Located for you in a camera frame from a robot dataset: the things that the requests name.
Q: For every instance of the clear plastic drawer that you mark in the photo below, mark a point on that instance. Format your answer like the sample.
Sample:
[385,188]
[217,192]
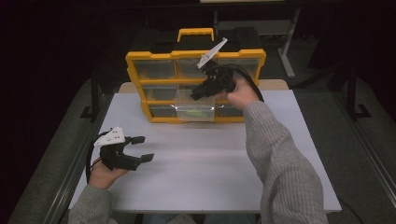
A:
[186,97]

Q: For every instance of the small light green block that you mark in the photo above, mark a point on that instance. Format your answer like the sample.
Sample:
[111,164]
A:
[193,113]

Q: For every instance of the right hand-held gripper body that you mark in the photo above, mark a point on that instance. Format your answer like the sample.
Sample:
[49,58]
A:
[221,76]

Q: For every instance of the group of organizer drawers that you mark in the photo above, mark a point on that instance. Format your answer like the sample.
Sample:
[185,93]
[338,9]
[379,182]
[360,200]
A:
[154,69]

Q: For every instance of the white metal stand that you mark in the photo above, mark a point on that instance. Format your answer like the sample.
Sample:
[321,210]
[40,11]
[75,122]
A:
[289,40]

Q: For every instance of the person's right hand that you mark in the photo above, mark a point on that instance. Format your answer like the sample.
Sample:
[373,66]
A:
[244,96]

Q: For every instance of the metal frame rail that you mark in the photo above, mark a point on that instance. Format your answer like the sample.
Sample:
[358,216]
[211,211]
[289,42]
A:
[74,168]
[364,149]

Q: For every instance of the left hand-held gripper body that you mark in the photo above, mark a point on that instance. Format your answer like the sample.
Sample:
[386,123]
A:
[113,155]

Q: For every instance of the person's left hand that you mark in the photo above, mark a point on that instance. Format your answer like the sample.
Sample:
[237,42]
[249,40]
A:
[102,177]

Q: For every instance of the black metal stand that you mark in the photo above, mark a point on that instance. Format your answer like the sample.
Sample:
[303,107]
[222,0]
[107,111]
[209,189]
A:
[353,93]
[93,99]

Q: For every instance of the yellow black storage organizer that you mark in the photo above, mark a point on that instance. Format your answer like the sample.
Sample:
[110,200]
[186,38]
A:
[137,57]

